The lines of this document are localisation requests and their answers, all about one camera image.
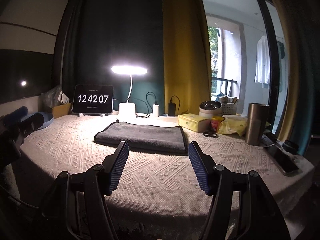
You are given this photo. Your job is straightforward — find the grey purple microfiber towel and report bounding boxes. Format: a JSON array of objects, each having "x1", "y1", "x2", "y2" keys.
[{"x1": 94, "y1": 121, "x2": 188, "y2": 155}]

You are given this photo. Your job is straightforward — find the black scissors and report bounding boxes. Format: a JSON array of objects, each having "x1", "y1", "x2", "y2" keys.
[{"x1": 203, "y1": 126, "x2": 219, "y2": 138}]

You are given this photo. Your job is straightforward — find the blue plate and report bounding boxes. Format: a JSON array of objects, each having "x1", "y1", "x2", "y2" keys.
[{"x1": 20, "y1": 112, "x2": 54, "y2": 130}]

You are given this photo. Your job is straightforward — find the yellow tissue box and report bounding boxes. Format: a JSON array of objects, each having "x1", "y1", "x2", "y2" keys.
[{"x1": 178, "y1": 113, "x2": 210, "y2": 133}]

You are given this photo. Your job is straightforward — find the red yellow can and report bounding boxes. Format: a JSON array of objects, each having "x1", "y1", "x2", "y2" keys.
[{"x1": 210, "y1": 116, "x2": 224, "y2": 133}]

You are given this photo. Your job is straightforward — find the cardboard box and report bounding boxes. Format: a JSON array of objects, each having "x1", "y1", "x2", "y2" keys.
[{"x1": 52, "y1": 103, "x2": 72, "y2": 119}]

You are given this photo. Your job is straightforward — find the yellow wet wipes pack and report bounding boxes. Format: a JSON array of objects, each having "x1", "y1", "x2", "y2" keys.
[{"x1": 218, "y1": 115, "x2": 247, "y2": 136}]

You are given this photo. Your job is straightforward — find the white desk lamp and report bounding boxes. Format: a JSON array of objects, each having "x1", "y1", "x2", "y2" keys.
[{"x1": 111, "y1": 64, "x2": 148, "y2": 119}]

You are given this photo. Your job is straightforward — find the white power strip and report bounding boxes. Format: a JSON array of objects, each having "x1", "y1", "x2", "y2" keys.
[{"x1": 158, "y1": 115, "x2": 178, "y2": 122}]

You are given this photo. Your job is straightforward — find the metal bowl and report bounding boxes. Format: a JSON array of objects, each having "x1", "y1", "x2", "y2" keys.
[{"x1": 200, "y1": 100, "x2": 222, "y2": 111}]

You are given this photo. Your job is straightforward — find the white tablet stand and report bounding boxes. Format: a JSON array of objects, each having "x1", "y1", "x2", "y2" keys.
[{"x1": 77, "y1": 113, "x2": 105, "y2": 118}]

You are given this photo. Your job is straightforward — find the white perforated basket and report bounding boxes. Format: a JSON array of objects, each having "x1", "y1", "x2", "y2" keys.
[{"x1": 219, "y1": 95, "x2": 238, "y2": 115}]

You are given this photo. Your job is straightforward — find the black power adapter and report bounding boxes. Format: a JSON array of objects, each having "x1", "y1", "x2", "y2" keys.
[{"x1": 168, "y1": 100, "x2": 176, "y2": 116}]

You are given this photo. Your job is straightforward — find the tablet showing clock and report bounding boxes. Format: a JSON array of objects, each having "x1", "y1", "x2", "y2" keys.
[{"x1": 72, "y1": 85, "x2": 114, "y2": 114}]

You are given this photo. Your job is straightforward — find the white power adapter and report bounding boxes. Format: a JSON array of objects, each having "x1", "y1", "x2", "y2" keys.
[{"x1": 152, "y1": 101, "x2": 159, "y2": 117}]

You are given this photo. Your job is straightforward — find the steel tumbler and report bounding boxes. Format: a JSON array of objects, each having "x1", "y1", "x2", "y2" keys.
[{"x1": 245, "y1": 102, "x2": 269, "y2": 146}]

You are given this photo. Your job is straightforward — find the black smartphone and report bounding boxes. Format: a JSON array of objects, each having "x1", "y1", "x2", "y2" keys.
[{"x1": 264, "y1": 145, "x2": 299, "y2": 176}]

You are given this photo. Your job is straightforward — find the yellow curtain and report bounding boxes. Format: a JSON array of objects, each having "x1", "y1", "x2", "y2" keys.
[{"x1": 163, "y1": 0, "x2": 211, "y2": 114}]

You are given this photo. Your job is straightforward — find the white hanging shirt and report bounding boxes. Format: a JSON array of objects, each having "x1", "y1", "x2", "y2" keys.
[{"x1": 254, "y1": 36, "x2": 270, "y2": 88}]

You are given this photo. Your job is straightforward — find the dark green curtain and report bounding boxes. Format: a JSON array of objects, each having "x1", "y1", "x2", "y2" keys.
[{"x1": 54, "y1": 0, "x2": 165, "y2": 113}]

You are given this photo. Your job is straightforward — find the black charger cable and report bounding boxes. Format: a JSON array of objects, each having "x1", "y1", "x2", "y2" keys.
[{"x1": 135, "y1": 91, "x2": 160, "y2": 119}]

